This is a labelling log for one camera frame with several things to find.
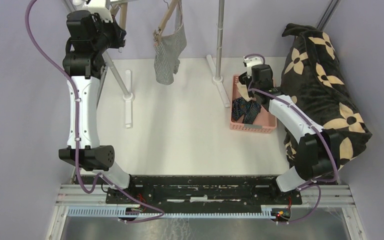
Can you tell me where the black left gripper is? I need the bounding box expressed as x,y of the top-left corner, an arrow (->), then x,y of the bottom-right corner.
91,13 -> 126,54

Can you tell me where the dark striped underwear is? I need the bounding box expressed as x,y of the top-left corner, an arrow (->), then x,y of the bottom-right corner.
231,97 -> 262,125

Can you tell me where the wooden clip hanger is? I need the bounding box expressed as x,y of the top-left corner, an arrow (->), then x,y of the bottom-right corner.
153,0 -> 180,45
118,2 -> 129,54
110,3 -> 121,17

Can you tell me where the grey striped underwear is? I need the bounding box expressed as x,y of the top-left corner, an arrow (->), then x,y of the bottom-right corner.
154,0 -> 187,86

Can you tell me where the black underwear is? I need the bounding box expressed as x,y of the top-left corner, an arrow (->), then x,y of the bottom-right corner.
236,81 -> 256,102

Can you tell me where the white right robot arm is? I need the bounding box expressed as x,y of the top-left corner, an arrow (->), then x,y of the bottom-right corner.
239,63 -> 340,204

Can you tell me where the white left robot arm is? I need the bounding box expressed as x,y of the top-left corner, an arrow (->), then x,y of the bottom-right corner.
58,9 -> 138,204

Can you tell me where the pink plastic basket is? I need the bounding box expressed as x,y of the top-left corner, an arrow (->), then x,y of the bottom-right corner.
229,74 -> 278,134

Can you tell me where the black floral blanket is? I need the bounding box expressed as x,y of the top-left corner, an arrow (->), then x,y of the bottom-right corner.
280,23 -> 372,170

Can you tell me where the silver clothes rack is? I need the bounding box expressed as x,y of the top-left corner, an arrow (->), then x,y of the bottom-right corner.
63,0 -> 230,129

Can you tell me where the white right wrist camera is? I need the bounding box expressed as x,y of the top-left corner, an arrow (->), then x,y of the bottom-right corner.
243,55 -> 265,78

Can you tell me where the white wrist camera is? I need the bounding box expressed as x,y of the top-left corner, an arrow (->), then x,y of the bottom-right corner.
71,0 -> 114,23
243,55 -> 265,78

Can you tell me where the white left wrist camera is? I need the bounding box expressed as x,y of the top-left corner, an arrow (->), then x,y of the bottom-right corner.
71,0 -> 114,23

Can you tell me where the white cable duct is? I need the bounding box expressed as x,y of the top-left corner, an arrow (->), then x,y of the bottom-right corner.
66,205 -> 281,220

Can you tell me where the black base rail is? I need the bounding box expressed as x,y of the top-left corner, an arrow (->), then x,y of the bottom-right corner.
125,175 -> 303,215

